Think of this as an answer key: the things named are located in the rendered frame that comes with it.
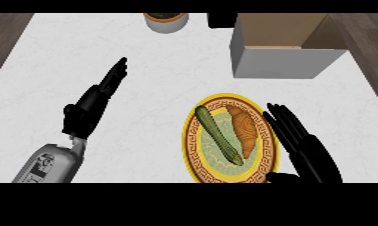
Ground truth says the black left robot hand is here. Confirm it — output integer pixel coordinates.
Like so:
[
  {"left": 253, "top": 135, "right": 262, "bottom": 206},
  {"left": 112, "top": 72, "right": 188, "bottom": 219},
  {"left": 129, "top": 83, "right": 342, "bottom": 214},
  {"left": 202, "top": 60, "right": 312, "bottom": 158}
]
[{"left": 60, "top": 57, "right": 129, "bottom": 140}]

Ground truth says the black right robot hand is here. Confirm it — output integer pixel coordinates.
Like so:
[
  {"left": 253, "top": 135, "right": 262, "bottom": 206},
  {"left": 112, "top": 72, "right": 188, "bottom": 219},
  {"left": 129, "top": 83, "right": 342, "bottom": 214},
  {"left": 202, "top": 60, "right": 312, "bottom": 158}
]
[{"left": 261, "top": 102, "right": 343, "bottom": 184}]

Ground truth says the yellow patterned plate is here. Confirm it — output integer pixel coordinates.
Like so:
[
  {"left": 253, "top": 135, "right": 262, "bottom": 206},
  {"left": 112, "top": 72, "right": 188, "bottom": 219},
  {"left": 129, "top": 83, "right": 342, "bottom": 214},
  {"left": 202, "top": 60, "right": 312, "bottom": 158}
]
[{"left": 179, "top": 92, "right": 281, "bottom": 184}]

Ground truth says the green squash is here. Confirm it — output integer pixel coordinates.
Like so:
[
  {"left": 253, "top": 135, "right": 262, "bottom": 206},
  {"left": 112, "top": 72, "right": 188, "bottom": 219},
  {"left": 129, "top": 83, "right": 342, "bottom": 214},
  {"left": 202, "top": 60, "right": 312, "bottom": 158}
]
[{"left": 193, "top": 104, "right": 244, "bottom": 167}]

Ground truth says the open cardboard box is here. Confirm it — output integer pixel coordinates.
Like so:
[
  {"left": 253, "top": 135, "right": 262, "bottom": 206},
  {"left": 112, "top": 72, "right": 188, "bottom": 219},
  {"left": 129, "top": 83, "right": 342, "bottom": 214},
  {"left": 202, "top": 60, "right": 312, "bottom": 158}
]
[{"left": 228, "top": 13, "right": 348, "bottom": 80}]

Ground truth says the brown croissant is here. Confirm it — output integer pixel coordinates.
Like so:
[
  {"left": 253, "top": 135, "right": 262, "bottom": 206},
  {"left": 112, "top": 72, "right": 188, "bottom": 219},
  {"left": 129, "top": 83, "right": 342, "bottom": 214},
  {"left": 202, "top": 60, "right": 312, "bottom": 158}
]
[{"left": 224, "top": 104, "right": 259, "bottom": 161}]

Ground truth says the grey pot with plant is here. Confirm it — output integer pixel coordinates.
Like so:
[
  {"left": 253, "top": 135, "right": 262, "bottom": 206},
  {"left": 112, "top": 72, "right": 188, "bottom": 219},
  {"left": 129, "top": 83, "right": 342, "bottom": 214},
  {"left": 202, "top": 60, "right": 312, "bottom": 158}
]
[{"left": 143, "top": 13, "right": 190, "bottom": 35}]

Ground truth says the black block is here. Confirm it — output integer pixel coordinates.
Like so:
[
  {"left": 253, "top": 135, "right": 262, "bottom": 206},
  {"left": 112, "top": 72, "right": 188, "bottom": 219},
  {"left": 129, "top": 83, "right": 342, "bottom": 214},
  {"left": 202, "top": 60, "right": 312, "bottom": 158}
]
[{"left": 206, "top": 13, "right": 239, "bottom": 30}]

